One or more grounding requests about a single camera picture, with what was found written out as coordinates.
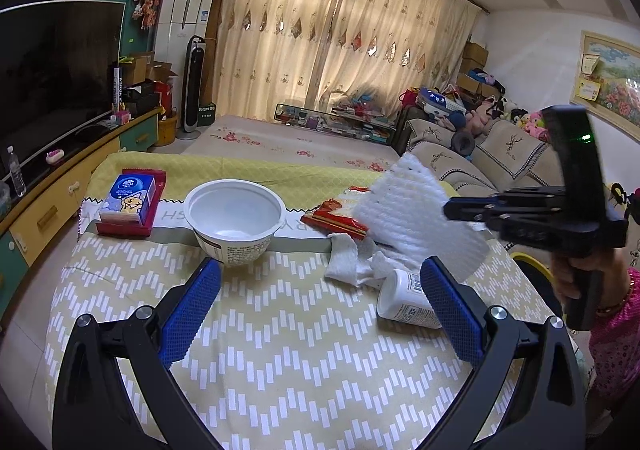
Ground small white pill bottle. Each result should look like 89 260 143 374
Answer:
376 269 442 329

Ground white instant noodle bowl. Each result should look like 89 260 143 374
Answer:
183 179 286 267

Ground white tissue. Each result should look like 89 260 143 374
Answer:
324 233 419 289

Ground white foam mesh sheet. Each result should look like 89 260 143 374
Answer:
352 153 489 282

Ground red snack wrapper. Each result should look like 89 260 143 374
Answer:
300 187 369 241

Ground yellow rimmed black trash bin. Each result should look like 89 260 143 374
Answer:
511 251 556 303

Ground person right hand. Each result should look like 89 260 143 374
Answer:
549 246 633 316

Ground beige sofa with covers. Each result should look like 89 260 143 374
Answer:
394 116 640 251

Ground pile of plush toys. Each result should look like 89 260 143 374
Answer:
464 96 551 143

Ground patterned green yellow tablecloth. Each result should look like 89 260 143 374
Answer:
44 151 597 450

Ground red tissue tray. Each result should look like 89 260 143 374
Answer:
96 168 166 240

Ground blue tissue pack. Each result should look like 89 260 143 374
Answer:
100 173 156 225

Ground framed flower painting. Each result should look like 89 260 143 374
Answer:
570 30 639 142

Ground green yellow tv cabinet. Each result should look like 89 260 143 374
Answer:
1 108 160 311

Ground floral beige daybed cover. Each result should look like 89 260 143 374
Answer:
184 115 398 173

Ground clear water bottle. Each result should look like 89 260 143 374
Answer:
6 145 26 197

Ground glass low table with clutter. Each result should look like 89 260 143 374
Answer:
274 103 395 145

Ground black tower fan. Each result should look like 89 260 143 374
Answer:
177 35 206 140

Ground large black television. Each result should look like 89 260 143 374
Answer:
1 0 125 177

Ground cream embroidered curtains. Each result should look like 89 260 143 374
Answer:
212 0 480 121

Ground white standing air conditioner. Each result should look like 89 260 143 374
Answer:
152 0 224 76

